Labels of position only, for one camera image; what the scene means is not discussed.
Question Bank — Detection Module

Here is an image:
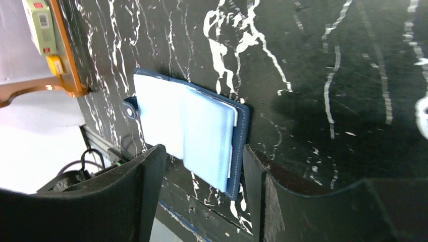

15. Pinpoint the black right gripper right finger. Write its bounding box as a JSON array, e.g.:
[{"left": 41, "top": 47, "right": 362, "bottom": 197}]
[{"left": 243, "top": 145, "right": 427, "bottom": 241}]

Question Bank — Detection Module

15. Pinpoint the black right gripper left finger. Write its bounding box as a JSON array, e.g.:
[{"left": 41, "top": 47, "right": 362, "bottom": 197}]
[{"left": 1, "top": 144, "right": 167, "bottom": 241}]

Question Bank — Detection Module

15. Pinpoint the blue leather card holder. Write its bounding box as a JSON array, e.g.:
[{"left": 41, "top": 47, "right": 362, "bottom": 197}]
[{"left": 123, "top": 68, "right": 250, "bottom": 200}]

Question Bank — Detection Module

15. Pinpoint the orange wooden rack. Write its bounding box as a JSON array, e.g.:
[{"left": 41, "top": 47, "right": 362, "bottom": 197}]
[{"left": 1, "top": 1, "right": 90, "bottom": 108}]

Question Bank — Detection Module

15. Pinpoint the white red box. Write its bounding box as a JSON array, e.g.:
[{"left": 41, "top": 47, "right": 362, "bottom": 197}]
[{"left": 22, "top": 0, "right": 58, "bottom": 56}]

